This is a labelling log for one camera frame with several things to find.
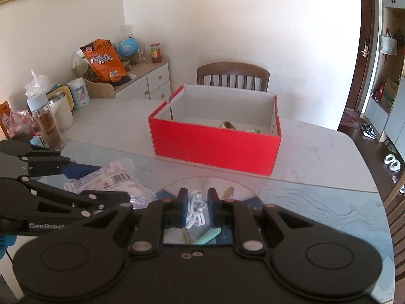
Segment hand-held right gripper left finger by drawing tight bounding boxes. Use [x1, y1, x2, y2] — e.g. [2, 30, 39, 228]
[73, 188, 189, 256]

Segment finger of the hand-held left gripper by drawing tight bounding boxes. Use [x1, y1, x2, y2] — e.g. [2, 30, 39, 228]
[0, 139, 101, 179]
[0, 177, 132, 220]

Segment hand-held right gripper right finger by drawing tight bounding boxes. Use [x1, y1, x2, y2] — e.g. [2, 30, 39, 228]
[207, 188, 320, 257]

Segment white cable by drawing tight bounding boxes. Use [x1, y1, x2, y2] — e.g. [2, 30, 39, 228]
[184, 191, 209, 229]

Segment mint green plastic stick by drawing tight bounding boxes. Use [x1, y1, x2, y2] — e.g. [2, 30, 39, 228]
[193, 228, 222, 245]

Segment white pink plastic packet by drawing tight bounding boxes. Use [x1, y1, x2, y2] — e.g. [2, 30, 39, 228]
[64, 159, 157, 208]

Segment red cardboard box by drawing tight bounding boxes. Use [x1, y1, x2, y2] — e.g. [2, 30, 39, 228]
[148, 84, 282, 177]

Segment white marble desktop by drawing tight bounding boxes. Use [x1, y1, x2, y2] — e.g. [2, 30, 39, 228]
[60, 98, 396, 304]

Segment person's left hand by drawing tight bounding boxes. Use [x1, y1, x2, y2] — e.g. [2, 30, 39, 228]
[0, 234, 17, 260]

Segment glass bottle with tea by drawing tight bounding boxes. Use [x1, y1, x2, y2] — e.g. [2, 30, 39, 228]
[26, 95, 65, 150]

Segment white jug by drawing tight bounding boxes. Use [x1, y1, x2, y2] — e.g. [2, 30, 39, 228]
[47, 92, 74, 132]

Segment white mug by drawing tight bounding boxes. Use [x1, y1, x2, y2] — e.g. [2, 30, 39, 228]
[66, 78, 92, 110]

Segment red pink snack packets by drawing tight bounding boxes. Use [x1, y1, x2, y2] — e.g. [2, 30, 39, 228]
[0, 101, 35, 141]

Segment yellow rimmed container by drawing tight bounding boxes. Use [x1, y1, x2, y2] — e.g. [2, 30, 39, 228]
[46, 84, 75, 108]

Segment light wooden board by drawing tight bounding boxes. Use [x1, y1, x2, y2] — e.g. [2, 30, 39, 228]
[84, 78, 116, 99]

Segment clear plastic bag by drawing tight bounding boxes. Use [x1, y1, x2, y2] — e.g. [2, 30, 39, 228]
[25, 70, 53, 97]

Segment orange snack bag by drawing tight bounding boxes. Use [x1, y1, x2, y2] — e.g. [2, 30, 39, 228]
[80, 39, 127, 83]

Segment white sideboard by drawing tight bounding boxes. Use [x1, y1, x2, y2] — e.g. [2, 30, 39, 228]
[112, 54, 172, 102]

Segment small blue globe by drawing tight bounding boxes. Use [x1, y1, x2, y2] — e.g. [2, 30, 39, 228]
[118, 37, 139, 59]

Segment dark wooden chair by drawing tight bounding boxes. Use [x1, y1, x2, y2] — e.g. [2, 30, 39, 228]
[196, 62, 270, 93]

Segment red door mat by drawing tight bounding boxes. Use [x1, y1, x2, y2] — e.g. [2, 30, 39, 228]
[340, 108, 364, 130]

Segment black white sneakers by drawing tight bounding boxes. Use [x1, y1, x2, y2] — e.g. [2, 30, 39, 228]
[361, 123, 377, 139]

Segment light wooden chair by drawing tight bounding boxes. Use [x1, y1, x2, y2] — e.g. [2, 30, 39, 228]
[381, 174, 405, 279]

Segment brown door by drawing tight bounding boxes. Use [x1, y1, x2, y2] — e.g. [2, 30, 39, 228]
[337, 0, 380, 132]

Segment pale hanging bag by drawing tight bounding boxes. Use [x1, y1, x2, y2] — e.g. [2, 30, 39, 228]
[379, 28, 398, 56]

